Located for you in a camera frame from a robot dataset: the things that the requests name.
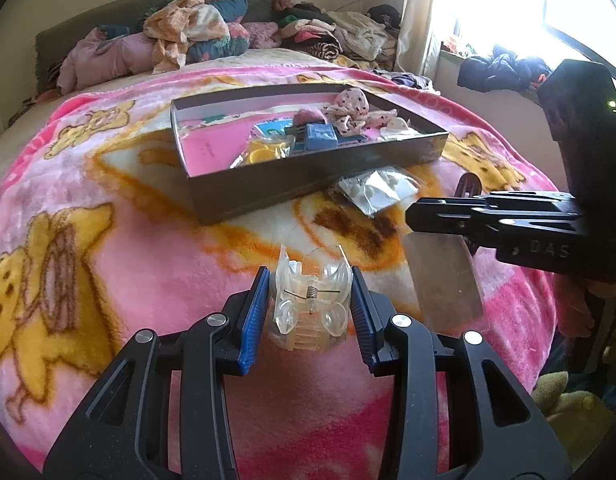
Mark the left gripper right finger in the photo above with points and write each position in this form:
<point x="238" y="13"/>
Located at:
<point x="370" y="315"/>

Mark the dark floral quilt bundle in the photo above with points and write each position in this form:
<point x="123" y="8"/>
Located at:
<point x="168" y="33"/>

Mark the peach floral cloth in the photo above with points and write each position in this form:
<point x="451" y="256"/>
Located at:
<point x="177" y="26"/>

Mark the clear plastic sheet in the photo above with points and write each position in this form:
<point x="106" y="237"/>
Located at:
<point x="445" y="285"/>

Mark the shallow dark cardboard box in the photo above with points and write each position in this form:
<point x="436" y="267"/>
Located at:
<point x="232" y="172"/>

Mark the bed with beige sheet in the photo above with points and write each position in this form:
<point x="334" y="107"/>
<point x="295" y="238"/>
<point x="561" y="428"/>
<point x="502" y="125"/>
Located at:
<point x="15" y="139"/>

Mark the clear plastic hair claw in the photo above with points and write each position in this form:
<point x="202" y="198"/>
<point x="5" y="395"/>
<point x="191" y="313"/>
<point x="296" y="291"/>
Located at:
<point x="310" y="300"/>

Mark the pink bear fleece blanket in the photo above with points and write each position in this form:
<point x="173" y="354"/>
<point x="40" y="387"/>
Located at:
<point x="98" y="239"/>

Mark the mauve hair clip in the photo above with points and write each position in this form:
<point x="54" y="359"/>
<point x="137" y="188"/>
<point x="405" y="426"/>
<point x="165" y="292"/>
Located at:
<point x="469" y="185"/>

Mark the pink pyjama clothes heap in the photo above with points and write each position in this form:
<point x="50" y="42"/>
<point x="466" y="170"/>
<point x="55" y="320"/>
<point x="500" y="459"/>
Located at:
<point x="96" y="59"/>

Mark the earring card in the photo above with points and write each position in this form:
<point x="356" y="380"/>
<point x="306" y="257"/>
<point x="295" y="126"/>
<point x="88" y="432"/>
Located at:
<point x="376" y="190"/>

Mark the cream window curtain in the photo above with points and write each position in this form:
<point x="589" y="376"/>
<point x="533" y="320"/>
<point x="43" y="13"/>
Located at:
<point x="424" y="25"/>

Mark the dark clothes on windowsill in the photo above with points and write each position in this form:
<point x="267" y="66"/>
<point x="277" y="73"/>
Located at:
<point x="503" y="70"/>

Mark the white fabric hair clips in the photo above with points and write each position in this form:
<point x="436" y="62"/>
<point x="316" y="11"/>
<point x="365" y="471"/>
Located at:
<point x="397" y="129"/>

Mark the yellow rings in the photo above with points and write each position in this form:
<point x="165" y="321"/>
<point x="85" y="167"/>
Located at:
<point x="263" y="150"/>

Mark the teal printed card packet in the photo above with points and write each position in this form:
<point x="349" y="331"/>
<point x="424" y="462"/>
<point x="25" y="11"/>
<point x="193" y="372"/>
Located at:
<point x="272" y="128"/>

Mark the floral laundry bag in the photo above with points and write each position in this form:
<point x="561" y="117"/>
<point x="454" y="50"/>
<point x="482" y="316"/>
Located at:
<point x="408" y="80"/>

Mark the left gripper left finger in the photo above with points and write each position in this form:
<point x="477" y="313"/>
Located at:
<point x="252" y="319"/>

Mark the dark green headboard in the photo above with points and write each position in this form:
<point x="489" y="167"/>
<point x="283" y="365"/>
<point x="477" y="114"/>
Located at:
<point x="53" y="44"/>

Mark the small blue box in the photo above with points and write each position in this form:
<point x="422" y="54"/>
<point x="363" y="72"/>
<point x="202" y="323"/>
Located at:
<point x="319" y="137"/>

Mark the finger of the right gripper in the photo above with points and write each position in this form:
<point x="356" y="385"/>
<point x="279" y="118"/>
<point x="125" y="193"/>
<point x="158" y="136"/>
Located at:
<point x="496" y="234"/>
<point x="449" y="214"/>

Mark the mixed clothes pile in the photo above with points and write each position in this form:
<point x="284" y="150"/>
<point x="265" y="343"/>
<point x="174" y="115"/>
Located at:
<point x="348" y="38"/>

